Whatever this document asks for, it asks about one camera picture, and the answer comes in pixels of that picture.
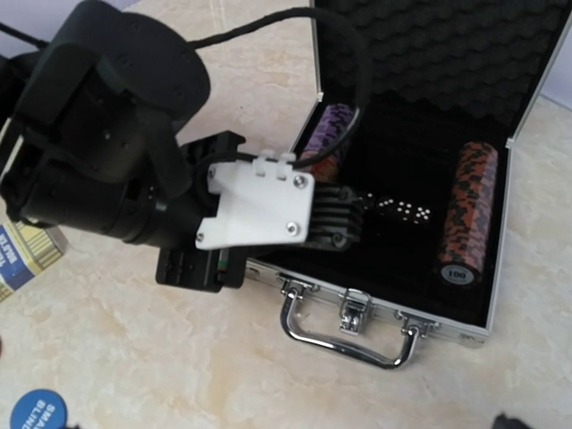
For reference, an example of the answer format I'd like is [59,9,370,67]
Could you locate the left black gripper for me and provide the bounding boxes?
[156,131,248,293]

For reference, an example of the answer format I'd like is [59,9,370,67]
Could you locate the aluminium poker chip case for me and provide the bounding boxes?
[248,1,571,369]

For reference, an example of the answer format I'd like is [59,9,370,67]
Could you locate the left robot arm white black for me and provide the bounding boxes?
[1,1,373,292]

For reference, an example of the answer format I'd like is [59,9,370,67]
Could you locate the blue playing card box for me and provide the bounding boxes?
[1,222,68,301]

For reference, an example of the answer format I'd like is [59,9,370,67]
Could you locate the chip row in case front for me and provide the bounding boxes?
[299,104,353,182]

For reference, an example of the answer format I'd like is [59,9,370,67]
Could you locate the chip row in case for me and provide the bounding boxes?
[299,104,353,182]
[435,142,498,288]

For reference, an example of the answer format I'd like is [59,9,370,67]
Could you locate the blue small blind button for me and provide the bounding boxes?
[9,389,68,429]

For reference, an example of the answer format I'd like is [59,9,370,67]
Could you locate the black dice row in case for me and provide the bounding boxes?
[358,191,432,225]

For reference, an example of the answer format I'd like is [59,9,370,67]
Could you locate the chip row in case back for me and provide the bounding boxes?
[435,142,498,288]

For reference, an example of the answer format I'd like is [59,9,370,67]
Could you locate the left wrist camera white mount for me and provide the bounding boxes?
[195,149,364,254]

